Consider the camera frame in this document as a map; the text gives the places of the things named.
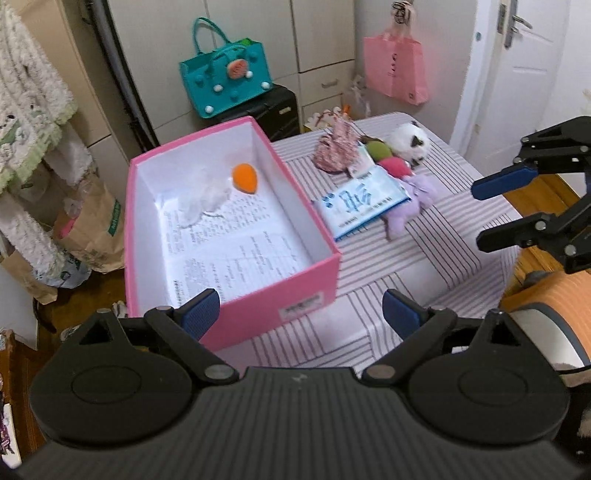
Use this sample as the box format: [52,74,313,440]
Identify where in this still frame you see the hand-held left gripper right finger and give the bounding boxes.
[362,288,526,387]

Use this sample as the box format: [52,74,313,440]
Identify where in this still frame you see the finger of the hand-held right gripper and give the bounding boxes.
[477,187,591,274]
[472,116,591,200]

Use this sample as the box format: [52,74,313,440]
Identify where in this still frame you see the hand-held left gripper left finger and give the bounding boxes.
[64,288,240,387]

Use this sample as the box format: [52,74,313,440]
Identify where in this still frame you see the pink cardboard box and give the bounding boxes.
[124,115,342,352]

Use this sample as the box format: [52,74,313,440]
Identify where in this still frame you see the purple plush toy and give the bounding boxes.
[381,174,439,241]

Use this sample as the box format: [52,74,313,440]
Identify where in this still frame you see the white cat plush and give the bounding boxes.
[385,121,435,167]

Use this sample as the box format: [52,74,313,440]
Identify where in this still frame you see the pink strawberry plush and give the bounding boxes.
[379,156,415,178]

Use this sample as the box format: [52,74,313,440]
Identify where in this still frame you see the green plush keychain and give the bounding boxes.
[365,139,395,162]

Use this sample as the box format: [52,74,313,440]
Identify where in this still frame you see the floral cloth pouch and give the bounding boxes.
[313,115,365,175]

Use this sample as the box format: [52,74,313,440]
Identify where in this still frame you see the printed paper sheet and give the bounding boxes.
[159,191,310,301]

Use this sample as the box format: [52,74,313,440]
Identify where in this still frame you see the striped tablecloth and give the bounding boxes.
[217,113,522,370]

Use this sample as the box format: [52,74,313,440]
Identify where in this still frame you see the orange striped cloth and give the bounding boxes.
[501,270,591,370]

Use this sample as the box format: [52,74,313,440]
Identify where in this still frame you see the white door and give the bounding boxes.
[450,0,591,160]

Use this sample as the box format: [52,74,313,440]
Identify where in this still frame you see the white fluffy tuft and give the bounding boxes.
[178,166,232,227]

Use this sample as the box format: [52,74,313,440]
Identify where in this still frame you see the brown paper bag green print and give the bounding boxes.
[51,175,127,273]

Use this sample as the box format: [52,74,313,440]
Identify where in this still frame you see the white patterned plastic bag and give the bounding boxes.
[39,251,93,289]

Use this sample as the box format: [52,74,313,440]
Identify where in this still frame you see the pink tote bag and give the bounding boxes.
[362,18,430,106]

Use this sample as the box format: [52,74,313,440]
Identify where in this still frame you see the clear white plastic bag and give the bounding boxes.
[342,76,372,121]

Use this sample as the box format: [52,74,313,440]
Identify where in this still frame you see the plain brown paper bag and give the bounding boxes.
[0,251,58,305]

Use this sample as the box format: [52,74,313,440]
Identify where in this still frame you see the small artificial flowers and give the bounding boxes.
[305,107,352,130]

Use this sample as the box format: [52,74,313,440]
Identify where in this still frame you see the wooden nightstand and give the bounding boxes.
[0,330,38,467]

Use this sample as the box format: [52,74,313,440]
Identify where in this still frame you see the black suitcase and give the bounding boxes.
[205,84,300,143]

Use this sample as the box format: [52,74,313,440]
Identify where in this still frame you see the teal felt handbag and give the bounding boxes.
[179,17,274,121]

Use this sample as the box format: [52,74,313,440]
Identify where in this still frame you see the beige wardrobe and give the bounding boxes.
[28,0,358,185]

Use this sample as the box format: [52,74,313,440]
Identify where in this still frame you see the black stand pole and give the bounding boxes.
[90,0,160,153]

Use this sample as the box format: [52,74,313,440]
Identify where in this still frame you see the fluffy cream pajama top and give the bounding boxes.
[0,0,79,193]

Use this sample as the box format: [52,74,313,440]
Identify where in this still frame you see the metal door handle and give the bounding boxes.
[498,2,533,49]

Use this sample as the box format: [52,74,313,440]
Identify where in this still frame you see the black hair ties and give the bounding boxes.
[392,1,415,26]

